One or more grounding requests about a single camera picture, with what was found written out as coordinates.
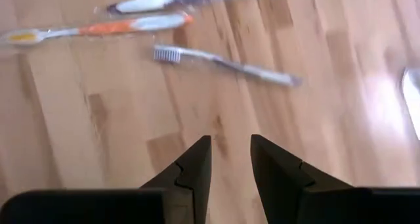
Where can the orange toothbrush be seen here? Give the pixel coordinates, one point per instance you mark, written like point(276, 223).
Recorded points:
point(108, 27)

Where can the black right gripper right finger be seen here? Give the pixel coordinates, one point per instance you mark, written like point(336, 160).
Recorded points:
point(279, 184)

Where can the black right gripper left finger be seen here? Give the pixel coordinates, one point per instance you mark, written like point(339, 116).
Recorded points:
point(190, 184)

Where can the purple toothbrush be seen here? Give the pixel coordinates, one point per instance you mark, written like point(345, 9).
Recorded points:
point(144, 4)

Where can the grey clear toothbrush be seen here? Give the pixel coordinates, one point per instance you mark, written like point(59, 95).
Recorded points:
point(256, 71)

